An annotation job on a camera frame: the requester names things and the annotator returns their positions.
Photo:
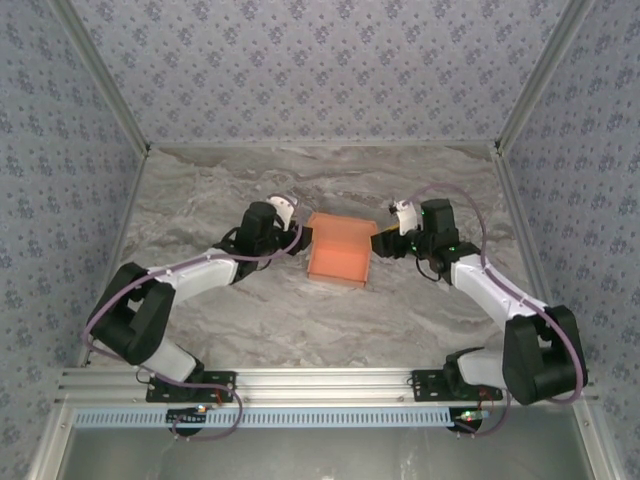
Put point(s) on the aluminium lower frame bar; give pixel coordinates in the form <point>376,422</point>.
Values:
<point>597,445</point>
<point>50,445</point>

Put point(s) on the orange paper box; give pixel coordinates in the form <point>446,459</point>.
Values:
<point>337,255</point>

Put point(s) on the aluminium mounting rail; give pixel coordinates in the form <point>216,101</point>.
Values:
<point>325,385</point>

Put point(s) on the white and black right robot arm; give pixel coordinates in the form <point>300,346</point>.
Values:
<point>540,360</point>

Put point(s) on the grey metal panel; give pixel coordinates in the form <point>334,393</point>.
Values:
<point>325,455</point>

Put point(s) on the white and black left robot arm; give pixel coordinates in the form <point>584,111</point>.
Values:
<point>140,310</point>

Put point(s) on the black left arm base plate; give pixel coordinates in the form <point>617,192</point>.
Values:
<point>170,394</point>

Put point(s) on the aluminium table side rail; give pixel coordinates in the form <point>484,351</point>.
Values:
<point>517,200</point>
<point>117,240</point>

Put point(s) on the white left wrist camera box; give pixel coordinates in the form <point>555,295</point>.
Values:
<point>282,210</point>

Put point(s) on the aluminium frame post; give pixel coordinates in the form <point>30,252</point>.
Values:
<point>540,75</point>
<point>105,75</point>

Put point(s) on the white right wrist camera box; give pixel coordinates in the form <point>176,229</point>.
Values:
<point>405,217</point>

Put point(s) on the aluminium table back rail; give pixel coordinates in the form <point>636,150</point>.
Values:
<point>320,144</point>

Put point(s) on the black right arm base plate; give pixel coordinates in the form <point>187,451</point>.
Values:
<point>430,387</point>

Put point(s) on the black controller board with LED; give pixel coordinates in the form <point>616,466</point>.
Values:
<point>187,415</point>
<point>470,417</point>

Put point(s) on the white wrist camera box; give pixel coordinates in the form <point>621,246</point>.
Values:
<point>405,217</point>
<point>282,210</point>

